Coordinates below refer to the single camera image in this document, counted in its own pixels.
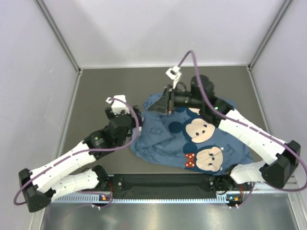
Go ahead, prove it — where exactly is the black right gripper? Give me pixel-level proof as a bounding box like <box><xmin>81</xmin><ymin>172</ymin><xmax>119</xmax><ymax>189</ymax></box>
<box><xmin>148</xmin><ymin>83</ymin><xmax>203</xmax><ymax>115</ymax></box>

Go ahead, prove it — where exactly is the blue cartoon print pillowcase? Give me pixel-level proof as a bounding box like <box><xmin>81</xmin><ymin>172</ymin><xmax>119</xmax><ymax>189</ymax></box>
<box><xmin>130</xmin><ymin>93</ymin><xmax>253</xmax><ymax>175</ymax></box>

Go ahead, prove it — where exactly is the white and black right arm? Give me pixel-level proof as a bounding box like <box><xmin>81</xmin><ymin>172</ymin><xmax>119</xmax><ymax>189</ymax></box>
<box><xmin>149</xmin><ymin>75</ymin><xmax>301</xmax><ymax>190</ymax></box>

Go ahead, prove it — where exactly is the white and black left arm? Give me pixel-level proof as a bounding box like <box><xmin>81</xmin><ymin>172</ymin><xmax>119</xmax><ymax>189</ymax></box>
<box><xmin>18</xmin><ymin>106</ymin><xmax>142</xmax><ymax>213</ymax></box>

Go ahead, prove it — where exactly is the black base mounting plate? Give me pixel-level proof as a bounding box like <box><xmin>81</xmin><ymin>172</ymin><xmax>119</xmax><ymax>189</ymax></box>
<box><xmin>109</xmin><ymin>173</ymin><xmax>241</xmax><ymax>200</ymax></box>

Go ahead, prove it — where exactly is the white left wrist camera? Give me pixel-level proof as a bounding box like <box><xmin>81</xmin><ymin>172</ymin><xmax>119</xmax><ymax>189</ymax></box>
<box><xmin>106</xmin><ymin>95</ymin><xmax>130</xmax><ymax>115</ymax></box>

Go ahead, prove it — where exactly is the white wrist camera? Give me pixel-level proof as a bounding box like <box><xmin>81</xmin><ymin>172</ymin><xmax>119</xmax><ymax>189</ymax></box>
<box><xmin>166</xmin><ymin>66</ymin><xmax>182</xmax><ymax>89</ymax></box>
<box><xmin>106</xmin><ymin>95</ymin><xmax>130</xmax><ymax>115</ymax></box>

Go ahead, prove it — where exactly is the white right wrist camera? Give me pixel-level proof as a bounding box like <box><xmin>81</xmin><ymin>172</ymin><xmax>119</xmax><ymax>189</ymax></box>
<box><xmin>166</xmin><ymin>66</ymin><xmax>182</xmax><ymax>89</ymax></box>

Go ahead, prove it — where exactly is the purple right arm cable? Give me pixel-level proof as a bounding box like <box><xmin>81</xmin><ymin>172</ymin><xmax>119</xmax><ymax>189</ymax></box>
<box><xmin>178</xmin><ymin>50</ymin><xmax>307</xmax><ymax>208</ymax></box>

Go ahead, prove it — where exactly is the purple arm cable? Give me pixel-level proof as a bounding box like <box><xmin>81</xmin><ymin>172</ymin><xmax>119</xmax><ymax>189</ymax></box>
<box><xmin>13</xmin><ymin>97</ymin><xmax>141</xmax><ymax>209</ymax></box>
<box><xmin>178</xmin><ymin>50</ymin><xmax>307</xmax><ymax>208</ymax></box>

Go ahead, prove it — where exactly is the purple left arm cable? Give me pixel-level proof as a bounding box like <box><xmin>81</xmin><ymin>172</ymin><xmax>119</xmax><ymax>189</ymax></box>
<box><xmin>13</xmin><ymin>97</ymin><xmax>141</xmax><ymax>209</ymax></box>

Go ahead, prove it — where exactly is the slotted grey cable duct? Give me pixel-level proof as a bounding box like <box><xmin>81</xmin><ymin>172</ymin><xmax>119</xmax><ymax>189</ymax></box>
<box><xmin>51</xmin><ymin>193</ymin><xmax>244</xmax><ymax>204</ymax></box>

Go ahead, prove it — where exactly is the left aluminium frame post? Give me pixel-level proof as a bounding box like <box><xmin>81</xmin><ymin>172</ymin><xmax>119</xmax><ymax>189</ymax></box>
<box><xmin>34</xmin><ymin>0</ymin><xmax>81</xmax><ymax>74</ymax></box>

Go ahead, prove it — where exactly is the aluminium frame post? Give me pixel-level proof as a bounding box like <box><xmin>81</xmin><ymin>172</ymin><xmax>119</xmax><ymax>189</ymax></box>
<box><xmin>34</xmin><ymin>0</ymin><xmax>81</xmax><ymax>74</ymax></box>
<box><xmin>247</xmin><ymin>0</ymin><xmax>293</xmax><ymax>72</ymax></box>

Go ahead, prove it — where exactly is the right aluminium frame post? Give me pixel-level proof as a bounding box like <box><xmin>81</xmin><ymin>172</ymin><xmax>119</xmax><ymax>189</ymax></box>
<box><xmin>247</xmin><ymin>0</ymin><xmax>293</xmax><ymax>72</ymax></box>

